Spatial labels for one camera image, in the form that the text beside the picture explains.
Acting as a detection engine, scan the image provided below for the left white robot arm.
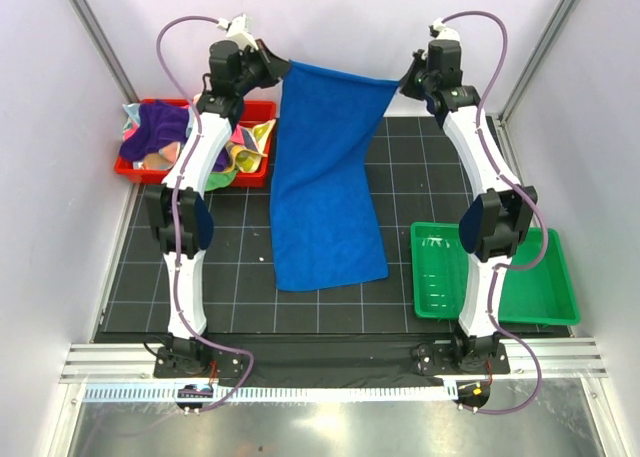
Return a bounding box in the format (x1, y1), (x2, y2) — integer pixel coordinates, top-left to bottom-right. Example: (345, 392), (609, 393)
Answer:
(145, 39), (291, 378)

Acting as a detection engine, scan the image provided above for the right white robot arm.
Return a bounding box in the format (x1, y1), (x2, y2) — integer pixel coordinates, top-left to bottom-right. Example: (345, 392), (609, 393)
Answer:
(399, 31), (538, 373)

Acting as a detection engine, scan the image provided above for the pastel patterned towel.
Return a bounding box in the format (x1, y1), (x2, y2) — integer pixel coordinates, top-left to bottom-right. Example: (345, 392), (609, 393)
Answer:
(123, 103), (151, 141)

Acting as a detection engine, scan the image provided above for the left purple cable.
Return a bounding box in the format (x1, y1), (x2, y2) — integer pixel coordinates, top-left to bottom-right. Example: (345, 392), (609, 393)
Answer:
(155, 15), (255, 413)

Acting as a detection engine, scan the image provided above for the aluminium front rail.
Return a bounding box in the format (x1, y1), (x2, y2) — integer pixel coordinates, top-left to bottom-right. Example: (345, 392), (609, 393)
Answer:
(59, 338), (607, 383)

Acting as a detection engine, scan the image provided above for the perforated cable duct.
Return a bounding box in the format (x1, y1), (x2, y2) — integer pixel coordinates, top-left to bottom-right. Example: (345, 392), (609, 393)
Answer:
(83, 382), (458, 405)

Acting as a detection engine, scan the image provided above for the purple towel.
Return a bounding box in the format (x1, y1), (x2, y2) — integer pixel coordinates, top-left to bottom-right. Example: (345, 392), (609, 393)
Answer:
(119, 101), (191, 162)

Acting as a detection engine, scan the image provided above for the left aluminium frame post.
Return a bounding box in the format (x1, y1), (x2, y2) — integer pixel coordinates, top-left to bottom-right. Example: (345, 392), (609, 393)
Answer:
(68, 0), (139, 103)

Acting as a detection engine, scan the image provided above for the green plastic bin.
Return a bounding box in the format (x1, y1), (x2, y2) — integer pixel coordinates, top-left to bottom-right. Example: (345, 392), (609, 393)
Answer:
(410, 222), (580, 326)

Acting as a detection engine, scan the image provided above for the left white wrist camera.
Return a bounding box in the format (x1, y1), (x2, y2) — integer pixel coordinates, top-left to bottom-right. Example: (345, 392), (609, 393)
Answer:
(216, 13), (258, 51)

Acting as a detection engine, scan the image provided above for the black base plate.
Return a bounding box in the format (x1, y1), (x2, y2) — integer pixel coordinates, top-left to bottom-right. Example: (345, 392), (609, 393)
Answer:
(154, 333), (510, 389)

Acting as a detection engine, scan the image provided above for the aluminium frame post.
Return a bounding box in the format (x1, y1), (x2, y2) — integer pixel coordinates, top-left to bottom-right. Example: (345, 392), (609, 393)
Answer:
(499, 0), (580, 125)
(68, 0), (139, 103)

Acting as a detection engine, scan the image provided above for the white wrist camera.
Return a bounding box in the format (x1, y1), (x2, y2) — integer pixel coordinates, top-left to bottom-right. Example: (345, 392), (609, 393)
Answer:
(429, 19), (460, 42)
(216, 13), (258, 51)

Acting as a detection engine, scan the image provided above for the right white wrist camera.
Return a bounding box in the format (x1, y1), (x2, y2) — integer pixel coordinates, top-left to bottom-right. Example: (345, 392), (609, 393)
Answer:
(429, 19), (460, 42)

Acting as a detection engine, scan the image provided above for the black grid mat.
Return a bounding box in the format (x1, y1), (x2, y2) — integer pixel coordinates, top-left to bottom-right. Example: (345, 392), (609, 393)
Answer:
(94, 115), (571, 339)

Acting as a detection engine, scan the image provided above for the blue towel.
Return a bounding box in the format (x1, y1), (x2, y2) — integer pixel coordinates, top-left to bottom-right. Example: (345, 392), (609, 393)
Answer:
(270, 62), (397, 292)

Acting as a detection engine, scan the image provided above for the red plastic bin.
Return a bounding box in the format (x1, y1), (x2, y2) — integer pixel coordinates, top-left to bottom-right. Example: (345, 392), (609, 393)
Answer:
(113, 100), (276, 188)

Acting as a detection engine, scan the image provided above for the yellow patterned towel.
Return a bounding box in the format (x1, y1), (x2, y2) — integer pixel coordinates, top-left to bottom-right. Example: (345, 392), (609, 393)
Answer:
(221, 119), (276, 173)

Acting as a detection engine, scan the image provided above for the green towel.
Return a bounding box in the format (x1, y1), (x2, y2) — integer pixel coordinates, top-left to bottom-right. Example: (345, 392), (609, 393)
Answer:
(205, 170), (237, 192)

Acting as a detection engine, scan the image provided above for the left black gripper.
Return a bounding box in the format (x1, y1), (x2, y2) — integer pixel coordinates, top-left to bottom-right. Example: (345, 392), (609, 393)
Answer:
(233, 40), (290, 97)

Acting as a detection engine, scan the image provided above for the right aluminium frame post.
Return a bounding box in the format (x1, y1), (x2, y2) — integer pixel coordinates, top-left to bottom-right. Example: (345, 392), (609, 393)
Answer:
(499, 0), (580, 125)

